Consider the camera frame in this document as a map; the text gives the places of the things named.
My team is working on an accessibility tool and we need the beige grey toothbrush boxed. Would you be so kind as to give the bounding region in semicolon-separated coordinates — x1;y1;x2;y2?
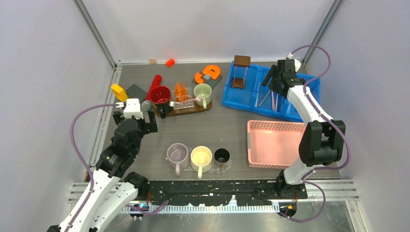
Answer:
258;90;271;107

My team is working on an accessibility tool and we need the lilac translucent mug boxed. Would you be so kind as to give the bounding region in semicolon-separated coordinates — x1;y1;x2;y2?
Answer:
166;143;190;176

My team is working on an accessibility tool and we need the clear glass toothbrush holder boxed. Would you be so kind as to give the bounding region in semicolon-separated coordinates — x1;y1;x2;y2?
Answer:
172;87;195;112

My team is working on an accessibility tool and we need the orange toothpaste tube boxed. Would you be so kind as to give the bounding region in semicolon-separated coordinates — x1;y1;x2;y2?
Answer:
174;82;182;102
180;82;189;102

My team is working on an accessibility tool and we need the cream yellow mug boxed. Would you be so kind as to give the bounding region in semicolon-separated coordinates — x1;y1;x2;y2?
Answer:
190;146;213;179

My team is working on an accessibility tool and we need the light green mug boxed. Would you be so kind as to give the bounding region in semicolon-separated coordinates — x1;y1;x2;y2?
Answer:
193;84;212;109

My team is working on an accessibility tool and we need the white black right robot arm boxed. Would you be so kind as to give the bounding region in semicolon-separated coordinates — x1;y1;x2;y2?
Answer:
261;59;346;199

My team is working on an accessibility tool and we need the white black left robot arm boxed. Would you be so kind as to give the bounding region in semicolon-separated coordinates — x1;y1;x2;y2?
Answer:
48;98;158;232

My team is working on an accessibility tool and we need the brown oval wooden tray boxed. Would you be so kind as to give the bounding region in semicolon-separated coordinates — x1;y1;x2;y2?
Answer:
166;102;212;116

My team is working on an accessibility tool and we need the clear holder with brown lid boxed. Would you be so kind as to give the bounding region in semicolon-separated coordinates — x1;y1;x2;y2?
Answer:
231;55;251;89

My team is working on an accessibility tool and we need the red glitter toy microphone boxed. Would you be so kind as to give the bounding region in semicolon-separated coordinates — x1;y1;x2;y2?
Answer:
141;74;162;111

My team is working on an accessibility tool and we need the dark grey studded baseplate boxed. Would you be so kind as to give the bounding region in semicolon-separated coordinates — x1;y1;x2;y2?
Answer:
126;84;147;103

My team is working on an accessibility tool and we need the blue plastic organizer bin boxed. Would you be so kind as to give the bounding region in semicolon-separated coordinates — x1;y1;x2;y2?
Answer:
221;64;302;122

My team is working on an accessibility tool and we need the yellow toy block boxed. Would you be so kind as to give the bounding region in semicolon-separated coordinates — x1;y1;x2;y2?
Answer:
111;84;129;102

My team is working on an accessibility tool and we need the grey baseplate with orange track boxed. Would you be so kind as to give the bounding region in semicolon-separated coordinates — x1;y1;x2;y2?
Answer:
192;65;222;88

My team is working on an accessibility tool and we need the small red block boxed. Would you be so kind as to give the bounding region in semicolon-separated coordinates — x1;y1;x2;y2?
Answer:
165;58;175;68

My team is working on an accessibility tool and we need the pink plastic basket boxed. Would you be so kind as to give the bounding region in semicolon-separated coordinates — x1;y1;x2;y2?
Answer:
247;120;306;170

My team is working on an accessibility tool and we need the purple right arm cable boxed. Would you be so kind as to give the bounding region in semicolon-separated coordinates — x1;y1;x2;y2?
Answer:
278;45;351;223

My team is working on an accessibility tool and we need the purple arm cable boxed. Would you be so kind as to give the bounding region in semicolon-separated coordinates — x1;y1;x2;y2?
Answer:
278;45;351;223
65;103;125;232

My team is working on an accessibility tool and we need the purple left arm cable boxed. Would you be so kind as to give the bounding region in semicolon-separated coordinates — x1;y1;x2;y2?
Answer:
65;103;125;232

